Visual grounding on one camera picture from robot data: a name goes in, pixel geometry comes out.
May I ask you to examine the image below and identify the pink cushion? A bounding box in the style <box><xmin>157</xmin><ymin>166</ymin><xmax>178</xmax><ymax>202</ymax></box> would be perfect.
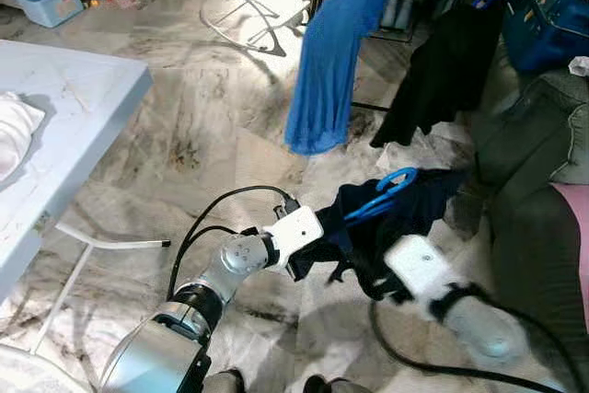
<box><xmin>549</xmin><ymin>181</ymin><xmax>589</xmax><ymax>320</ymax></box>

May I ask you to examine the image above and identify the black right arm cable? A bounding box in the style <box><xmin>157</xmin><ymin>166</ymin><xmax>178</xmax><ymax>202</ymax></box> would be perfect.
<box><xmin>368</xmin><ymin>283</ymin><xmax>589</xmax><ymax>393</ymax></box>

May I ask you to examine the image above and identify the blue machine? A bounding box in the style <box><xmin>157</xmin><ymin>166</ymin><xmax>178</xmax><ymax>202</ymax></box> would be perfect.
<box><xmin>500</xmin><ymin>0</ymin><xmax>589</xmax><ymax>77</ymax></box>

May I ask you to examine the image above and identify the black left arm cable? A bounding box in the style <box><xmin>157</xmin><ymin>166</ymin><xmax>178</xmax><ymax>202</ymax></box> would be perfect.
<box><xmin>167</xmin><ymin>185</ymin><xmax>303</xmax><ymax>300</ymax></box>

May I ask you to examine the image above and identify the navy garment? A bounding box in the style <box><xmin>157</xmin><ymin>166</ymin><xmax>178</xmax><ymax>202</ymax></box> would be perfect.
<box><xmin>287</xmin><ymin>167</ymin><xmax>472</xmax><ymax>304</ymax></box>

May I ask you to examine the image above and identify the light blue plastic box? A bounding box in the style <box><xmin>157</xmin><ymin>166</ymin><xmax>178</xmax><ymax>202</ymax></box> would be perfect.
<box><xmin>13</xmin><ymin>0</ymin><xmax>85</xmax><ymax>29</ymax></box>

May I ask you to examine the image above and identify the light blue folding table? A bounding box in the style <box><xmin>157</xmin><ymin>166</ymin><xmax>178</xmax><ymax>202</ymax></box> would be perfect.
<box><xmin>0</xmin><ymin>39</ymin><xmax>173</xmax><ymax>357</ymax></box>

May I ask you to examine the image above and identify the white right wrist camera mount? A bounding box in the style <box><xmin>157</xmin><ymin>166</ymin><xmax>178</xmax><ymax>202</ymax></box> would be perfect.
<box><xmin>383</xmin><ymin>234</ymin><xmax>458</xmax><ymax>302</ymax></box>

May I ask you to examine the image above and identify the blue shirt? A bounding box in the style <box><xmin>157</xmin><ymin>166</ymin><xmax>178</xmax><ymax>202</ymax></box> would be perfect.
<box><xmin>283</xmin><ymin>0</ymin><xmax>395</xmax><ymax>157</ymax></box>

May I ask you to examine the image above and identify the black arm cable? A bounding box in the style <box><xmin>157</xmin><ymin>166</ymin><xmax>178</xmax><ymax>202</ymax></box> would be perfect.
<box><xmin>368</xmin><ymin>283</ymin><xmax>589</xmax><ymax>393</ymax></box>
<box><xmin>167</xmin><ymin>185</ymin><xmax>303</xmax><ymax>300</ymax></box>

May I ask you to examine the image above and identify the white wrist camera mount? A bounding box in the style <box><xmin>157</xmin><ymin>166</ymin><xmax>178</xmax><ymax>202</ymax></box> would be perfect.
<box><xmin>263</xmin><ymin>205</ymin><xmax>326</xmax><ymax>272</ymax></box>
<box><xmin>383</xmin><ymin>234</ymin><xmax>458</xmax><ymax>302</ymax></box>

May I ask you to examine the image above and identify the white rag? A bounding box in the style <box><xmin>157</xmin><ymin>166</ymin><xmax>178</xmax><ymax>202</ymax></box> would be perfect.
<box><xmin>567</xmin><ymin>55</ymin><xmax>589</xmax><ymax>79</ymax></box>

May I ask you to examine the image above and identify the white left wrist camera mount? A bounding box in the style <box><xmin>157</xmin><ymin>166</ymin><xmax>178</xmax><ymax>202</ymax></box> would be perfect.
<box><xmin>263</xmin><ymin>205</ymin><xmax>326</xmax><ymax>272</ymax></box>

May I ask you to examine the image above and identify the grey green sofa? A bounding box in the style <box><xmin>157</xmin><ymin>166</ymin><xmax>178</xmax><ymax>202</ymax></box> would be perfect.
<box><xmin>471</xmin><ymin>69</ymin><xmax>589</xmax><ymax>393</ymax></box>

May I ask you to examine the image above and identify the white crumpled cloth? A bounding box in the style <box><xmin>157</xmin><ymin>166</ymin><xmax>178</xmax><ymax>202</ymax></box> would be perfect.
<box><xmin>0</xmin><ymin>91</ymin><xmax>47</xmax><ymax>184</ymax></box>

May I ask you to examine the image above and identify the grey robot left leg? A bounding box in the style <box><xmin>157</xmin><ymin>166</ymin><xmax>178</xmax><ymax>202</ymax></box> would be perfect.
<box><xmin>201</xmin><ymin>369</ymin><xmax>247</xmax><ymax>393</ymax></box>

